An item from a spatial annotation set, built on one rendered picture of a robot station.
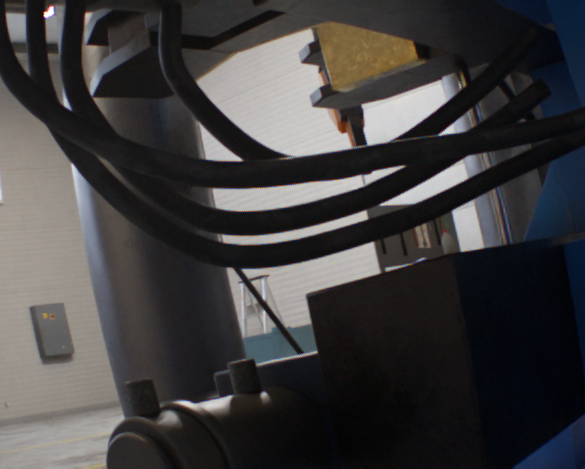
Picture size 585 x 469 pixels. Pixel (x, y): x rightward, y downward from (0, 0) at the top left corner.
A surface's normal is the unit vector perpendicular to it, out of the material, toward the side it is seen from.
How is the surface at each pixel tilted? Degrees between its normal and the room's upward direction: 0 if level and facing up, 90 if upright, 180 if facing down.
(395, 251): 90
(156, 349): 90
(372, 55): 90
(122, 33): 90
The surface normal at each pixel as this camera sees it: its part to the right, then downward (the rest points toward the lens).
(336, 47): -0.63, 0.06
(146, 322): -0.15, -0.07
